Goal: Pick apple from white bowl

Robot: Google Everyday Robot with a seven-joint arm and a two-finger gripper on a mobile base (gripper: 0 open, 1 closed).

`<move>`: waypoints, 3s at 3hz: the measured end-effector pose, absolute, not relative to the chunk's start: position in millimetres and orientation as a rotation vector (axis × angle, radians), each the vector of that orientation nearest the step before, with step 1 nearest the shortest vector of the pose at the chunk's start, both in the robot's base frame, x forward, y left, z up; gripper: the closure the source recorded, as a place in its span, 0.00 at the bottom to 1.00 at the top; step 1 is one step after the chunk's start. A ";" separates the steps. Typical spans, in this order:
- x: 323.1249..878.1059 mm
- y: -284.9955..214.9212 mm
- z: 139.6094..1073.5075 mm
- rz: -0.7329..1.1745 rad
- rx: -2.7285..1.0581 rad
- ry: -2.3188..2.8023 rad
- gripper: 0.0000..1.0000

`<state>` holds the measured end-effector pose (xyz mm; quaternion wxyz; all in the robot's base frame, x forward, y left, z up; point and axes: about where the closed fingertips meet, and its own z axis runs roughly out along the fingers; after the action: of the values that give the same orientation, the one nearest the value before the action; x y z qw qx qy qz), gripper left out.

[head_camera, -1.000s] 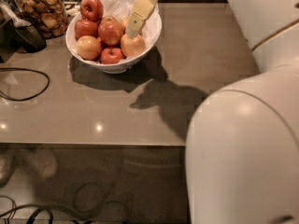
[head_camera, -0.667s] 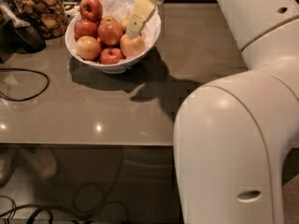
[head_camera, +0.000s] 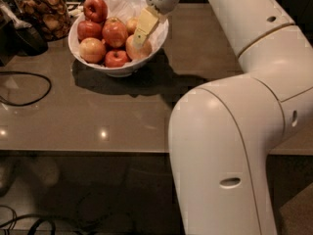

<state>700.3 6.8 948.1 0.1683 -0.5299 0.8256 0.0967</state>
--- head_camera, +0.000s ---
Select black cable on table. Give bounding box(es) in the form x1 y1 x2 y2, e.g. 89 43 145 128
0 70 53 108

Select left red apple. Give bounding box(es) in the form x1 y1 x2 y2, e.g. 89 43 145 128
77 21 102 41

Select top red apple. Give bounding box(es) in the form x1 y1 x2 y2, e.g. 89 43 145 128
83 0 108 23

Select white ceramic bowl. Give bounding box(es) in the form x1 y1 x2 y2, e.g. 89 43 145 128
67 0 170 78

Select back right pale apple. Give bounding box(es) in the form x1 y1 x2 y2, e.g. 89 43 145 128
126 17 138 35

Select glass jar of dried chips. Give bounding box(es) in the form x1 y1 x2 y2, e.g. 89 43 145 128
15 0 71 41

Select front small red apple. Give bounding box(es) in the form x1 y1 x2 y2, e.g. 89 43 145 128
105 49 130 68

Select centre red apple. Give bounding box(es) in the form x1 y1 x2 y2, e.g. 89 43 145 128
102 17 128 48

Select black cables on floor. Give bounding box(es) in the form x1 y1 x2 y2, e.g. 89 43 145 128
0 166 136 235

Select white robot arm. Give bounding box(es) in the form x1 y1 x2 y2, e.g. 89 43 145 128
168 0 313 235

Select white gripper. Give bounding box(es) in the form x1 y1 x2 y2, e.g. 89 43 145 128
133 0 180 49

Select black appliance at left edge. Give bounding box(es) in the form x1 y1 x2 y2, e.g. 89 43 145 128
0 11 19 67

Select front left yellow apple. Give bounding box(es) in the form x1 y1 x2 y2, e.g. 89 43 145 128
79 37 107 64

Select yellow-red apple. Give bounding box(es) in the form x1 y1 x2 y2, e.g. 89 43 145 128
125 35 153 60

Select black scoop with silver handle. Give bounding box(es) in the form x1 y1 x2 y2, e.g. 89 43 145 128
0 0 48 56

